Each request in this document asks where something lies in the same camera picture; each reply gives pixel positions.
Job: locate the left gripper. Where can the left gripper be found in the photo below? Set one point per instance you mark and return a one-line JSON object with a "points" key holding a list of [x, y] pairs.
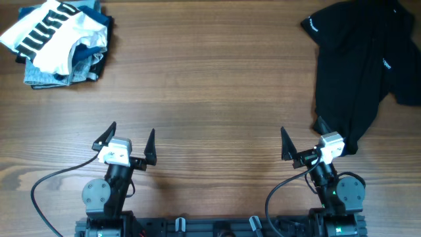
{"points": [[139, 162]]}

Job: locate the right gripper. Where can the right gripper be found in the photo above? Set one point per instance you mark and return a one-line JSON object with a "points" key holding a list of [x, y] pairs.
{"points": [[289, 151]]}

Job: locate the black t-shirt with logo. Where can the black t-shirt with logo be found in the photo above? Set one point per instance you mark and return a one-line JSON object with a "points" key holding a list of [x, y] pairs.
{"points": [[365, 52]]}

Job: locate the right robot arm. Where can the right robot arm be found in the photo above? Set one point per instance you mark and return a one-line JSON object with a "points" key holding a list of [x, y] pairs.
{"points": [[341, 194]]}

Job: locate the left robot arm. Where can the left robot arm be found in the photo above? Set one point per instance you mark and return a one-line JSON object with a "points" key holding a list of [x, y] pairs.
{"points": [[104, 197]]}

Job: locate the light grey-blue folded garment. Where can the light grey-blue folded garment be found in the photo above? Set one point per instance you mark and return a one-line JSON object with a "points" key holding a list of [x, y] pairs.
{"points": [[36, 77]]}

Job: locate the dark blue folded garment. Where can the dark blue folded garment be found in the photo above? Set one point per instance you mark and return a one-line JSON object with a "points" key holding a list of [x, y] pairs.
{"points": [[89, 52]]}

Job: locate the white shirt with black letters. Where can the white shirt with black letters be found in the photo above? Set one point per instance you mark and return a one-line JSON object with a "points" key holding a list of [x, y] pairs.
{"points": [[49, 35]]}

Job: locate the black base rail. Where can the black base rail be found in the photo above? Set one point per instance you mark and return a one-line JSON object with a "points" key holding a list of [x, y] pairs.
{"points": [[217, 227]]}

